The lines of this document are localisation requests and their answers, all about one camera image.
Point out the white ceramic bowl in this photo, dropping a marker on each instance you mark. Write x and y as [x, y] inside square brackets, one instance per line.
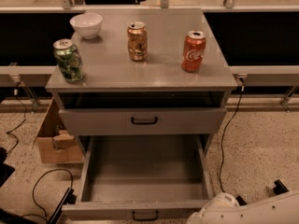
[88, 25]

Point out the grey top drawer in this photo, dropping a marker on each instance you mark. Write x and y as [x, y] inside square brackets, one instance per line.
[131, 121]

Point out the gold soda can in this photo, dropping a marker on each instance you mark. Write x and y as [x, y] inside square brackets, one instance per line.
[137, 41]

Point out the black bar floor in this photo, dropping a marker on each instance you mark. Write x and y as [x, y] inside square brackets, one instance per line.
[279, 187]
[68, 198]

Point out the black bar right floor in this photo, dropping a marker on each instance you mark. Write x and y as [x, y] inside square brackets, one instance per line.
[279, 187]

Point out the green soda can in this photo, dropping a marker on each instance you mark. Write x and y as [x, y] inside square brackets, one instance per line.
[68, 59]

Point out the black power adapter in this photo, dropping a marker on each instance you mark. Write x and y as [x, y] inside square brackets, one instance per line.
[241, 201]

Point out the red Coca-Cola can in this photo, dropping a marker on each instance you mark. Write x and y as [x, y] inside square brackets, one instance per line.
[193, 52]

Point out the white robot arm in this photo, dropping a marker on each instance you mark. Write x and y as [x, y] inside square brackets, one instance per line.
[225, 209]

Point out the black object left edge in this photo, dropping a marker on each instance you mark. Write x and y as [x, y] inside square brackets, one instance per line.
[5, 170]

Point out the black bar left floor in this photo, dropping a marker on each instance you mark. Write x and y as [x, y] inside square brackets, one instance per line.
[68, 198]

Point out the brown cardboard box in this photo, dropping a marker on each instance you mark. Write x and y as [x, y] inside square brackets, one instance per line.
[54, 143]

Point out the grey drawer cabinet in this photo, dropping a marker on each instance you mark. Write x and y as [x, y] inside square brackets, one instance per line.
[113, 80]

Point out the grey drawer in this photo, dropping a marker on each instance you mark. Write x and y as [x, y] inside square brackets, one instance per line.
[131, 121]
[142, 178]

